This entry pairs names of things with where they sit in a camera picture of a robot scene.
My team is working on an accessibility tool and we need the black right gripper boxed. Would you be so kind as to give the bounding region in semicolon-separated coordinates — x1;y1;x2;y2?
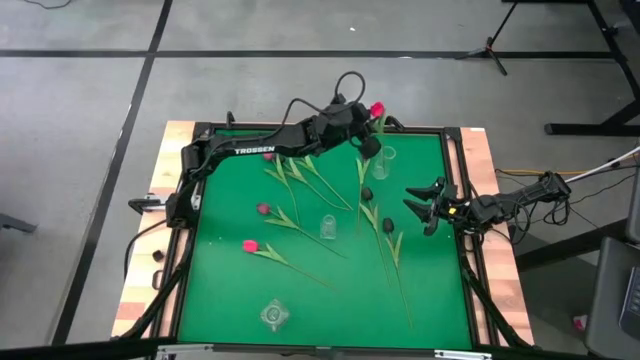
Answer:
402;175;474;237

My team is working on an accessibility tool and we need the ribbed clear glass vase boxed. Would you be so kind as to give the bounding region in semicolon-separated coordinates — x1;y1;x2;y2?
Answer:
319;213;338;241

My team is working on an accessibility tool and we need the square clear glass vase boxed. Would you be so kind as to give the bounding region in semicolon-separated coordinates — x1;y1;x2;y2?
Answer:
258;298;292;334

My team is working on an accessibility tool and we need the tall clear glass vase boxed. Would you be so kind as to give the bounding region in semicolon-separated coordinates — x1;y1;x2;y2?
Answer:
372;145;398;181

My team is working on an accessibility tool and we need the black tripod stand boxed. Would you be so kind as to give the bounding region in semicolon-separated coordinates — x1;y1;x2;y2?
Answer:
453;0;521;77

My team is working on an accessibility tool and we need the black diagonal desk leg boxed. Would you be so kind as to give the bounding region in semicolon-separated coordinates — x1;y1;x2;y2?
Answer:
514;219;631;274

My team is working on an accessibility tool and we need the grey chair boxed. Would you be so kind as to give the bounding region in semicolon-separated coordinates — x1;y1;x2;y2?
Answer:
583;237;640;360

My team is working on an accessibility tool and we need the grey upright object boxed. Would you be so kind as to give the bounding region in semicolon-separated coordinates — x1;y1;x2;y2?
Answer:
625;174;640;244

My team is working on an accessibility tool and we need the green table mat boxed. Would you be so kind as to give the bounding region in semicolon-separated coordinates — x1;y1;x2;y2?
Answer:
177;128;474;350

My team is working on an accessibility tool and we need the black table clamp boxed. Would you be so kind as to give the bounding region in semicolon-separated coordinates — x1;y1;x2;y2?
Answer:
128;193;169;215

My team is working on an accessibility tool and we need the dark flat device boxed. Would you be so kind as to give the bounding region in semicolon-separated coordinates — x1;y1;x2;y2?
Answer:
618;266;640;342

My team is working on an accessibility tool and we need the grey floor foot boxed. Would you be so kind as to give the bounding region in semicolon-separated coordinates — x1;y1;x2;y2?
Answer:
0;213;39;234

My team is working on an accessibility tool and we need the black bar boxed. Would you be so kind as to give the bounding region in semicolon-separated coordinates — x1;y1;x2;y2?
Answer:
0;338;176;360

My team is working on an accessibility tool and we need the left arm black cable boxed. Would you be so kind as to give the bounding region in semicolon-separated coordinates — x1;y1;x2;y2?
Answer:
252;70;367;144

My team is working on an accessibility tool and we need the black metal table frame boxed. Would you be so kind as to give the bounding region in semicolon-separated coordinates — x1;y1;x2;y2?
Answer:
112;110;536;360

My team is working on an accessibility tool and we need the yellow floor cable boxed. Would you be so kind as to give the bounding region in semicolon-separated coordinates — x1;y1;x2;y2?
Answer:
494;168;551;177

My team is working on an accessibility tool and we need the black floor cable bundle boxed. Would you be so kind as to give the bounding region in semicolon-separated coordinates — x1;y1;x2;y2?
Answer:
542;172;636;227

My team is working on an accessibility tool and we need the silver metal bracket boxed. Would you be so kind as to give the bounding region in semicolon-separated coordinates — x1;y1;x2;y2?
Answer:
155;343;215;360
433;349;494;360

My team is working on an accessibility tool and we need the white cable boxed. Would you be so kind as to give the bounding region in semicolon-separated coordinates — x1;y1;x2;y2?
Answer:
564;145;640;185

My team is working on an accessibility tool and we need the black desk frame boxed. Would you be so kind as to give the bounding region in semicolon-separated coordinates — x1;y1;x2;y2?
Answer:
502;0;640;137

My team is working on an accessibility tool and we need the black table cable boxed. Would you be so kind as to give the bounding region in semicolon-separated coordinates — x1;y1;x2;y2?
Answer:
123;219;169;281

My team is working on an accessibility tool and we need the thin black floor cable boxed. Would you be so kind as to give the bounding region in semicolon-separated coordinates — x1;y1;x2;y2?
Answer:
22;0;74;10

